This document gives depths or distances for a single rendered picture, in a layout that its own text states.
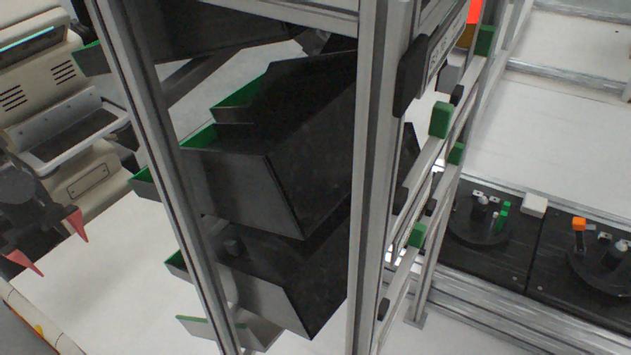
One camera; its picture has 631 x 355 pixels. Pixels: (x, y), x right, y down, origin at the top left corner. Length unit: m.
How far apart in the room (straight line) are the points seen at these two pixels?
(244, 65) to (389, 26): 3.20
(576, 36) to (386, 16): 1.86
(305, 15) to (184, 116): 2.79
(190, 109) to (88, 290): 2.03
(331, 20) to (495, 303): 0.79
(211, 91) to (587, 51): 2.15
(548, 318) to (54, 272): 1.03
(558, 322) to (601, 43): 1.28
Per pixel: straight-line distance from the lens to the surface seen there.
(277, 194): 0.33
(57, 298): 1.17
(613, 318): 1.00
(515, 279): 0.97
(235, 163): 0.34
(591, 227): 0.98
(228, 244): 0.63
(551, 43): 1.96
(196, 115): 2.98
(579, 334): 0.97
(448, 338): 1.00
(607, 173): 1.44
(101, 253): 1.21
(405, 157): 0.59
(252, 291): 0.49
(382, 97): 0.21
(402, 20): 0.19
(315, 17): 0.21
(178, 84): 0.36
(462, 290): 0.94
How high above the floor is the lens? 1.74
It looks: 45 degrees down
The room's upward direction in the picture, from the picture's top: 2 degrees counter-clockwise
